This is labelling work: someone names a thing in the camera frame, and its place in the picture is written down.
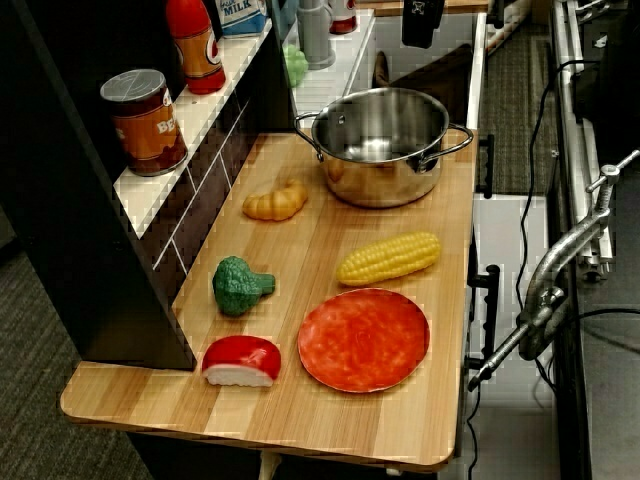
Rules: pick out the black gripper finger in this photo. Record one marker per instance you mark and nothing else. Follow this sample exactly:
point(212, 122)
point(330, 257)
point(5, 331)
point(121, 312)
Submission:
point(420, 25)

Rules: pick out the stainless steel pot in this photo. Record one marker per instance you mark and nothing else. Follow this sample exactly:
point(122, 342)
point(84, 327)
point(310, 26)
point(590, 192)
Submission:
point(385, 185)

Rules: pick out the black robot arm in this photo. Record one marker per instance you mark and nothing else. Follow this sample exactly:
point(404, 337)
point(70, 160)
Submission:
point(620, 90)

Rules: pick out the brown cloth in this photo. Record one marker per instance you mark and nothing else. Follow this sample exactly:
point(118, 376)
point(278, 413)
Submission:
point(450, 80)

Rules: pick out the toy tomato can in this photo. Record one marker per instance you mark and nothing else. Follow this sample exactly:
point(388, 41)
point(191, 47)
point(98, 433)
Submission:
point(342, 17)

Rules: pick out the grey toy faucet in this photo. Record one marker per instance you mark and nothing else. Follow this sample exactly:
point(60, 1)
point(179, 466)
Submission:
point(315, 40)

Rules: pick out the white toy sink unit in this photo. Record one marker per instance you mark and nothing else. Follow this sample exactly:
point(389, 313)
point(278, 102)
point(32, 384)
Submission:
point(325, 95)

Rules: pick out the light green toy vegetable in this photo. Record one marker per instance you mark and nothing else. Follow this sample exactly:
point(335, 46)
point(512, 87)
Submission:
point(295, 65)

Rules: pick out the blue white milk carton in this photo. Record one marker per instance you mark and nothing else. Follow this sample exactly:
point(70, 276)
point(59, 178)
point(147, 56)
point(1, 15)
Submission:
point(240, 17)

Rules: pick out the red toy ketchup bottle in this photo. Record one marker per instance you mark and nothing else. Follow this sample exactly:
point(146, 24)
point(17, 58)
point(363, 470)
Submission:
point(197, 50)

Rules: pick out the toy croissant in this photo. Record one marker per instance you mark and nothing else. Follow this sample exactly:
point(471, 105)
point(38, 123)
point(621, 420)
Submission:
point(275, 202)

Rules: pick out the yellow toy corn cob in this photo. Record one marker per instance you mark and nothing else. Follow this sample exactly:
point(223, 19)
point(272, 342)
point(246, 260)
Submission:
point(390, 257)

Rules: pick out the metal C-clamp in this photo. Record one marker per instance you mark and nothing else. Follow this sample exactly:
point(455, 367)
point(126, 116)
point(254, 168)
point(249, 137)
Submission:
point(550, 260)

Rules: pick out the brown toy beans can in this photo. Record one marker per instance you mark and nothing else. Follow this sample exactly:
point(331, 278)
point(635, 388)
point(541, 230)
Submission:
point(145, 130)

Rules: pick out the red orange plate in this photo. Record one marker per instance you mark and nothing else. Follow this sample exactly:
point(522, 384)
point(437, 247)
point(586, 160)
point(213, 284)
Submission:
point(362, 340)

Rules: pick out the green toy broccoli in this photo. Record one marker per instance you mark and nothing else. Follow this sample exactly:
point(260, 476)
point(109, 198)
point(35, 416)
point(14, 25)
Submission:
point(235, 287)

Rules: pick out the red white toy sushi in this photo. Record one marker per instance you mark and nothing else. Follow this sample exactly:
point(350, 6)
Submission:
point(240, 355)

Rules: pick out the black toy kitchen hutch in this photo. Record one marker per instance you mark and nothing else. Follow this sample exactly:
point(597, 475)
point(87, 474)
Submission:
point(75, 225)

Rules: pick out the aluminium frame rail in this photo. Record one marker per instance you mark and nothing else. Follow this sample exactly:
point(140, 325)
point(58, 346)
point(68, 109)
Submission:
point(580, 175)

